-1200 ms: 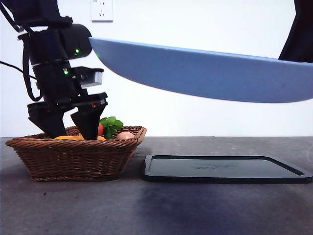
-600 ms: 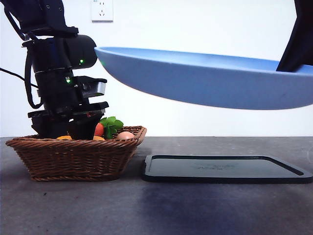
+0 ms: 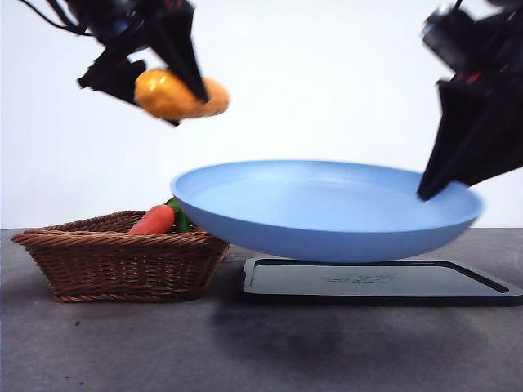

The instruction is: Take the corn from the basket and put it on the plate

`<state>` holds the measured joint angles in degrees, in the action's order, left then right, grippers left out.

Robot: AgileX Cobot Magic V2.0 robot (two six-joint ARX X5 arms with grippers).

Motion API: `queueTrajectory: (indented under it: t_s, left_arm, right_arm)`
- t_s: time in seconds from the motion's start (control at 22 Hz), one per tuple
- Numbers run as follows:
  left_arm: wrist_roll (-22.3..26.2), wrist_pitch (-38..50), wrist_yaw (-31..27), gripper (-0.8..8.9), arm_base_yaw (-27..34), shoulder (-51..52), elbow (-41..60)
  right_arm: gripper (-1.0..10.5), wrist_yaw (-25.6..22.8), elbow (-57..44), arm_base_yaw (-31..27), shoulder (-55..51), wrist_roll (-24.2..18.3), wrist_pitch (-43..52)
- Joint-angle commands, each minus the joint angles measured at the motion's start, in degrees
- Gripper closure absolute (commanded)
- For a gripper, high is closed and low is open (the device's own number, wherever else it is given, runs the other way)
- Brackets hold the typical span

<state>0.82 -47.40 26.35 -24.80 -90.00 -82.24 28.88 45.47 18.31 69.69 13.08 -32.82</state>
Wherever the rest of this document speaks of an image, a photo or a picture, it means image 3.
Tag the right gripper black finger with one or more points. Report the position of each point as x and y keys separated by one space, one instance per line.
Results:
x=498 y=151
x=453 y=139

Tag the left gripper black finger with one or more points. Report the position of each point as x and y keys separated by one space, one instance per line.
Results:
x=110 y=77
x=181 y=57

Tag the orange carrot with green leaves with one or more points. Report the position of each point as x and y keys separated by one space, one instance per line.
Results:
x=153 y=220

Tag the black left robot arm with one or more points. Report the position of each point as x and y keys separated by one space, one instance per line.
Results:
x=122 y=18

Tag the brown wicker basket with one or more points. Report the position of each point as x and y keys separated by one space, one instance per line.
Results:
x=122 y=265

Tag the blue round plate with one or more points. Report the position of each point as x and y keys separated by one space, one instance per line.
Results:
x=318 y=212

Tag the orange-yellow corn cob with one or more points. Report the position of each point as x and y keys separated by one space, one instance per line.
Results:
x=163 y=94

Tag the black rectangular tray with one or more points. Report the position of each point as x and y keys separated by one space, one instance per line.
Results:
x=367 y=286

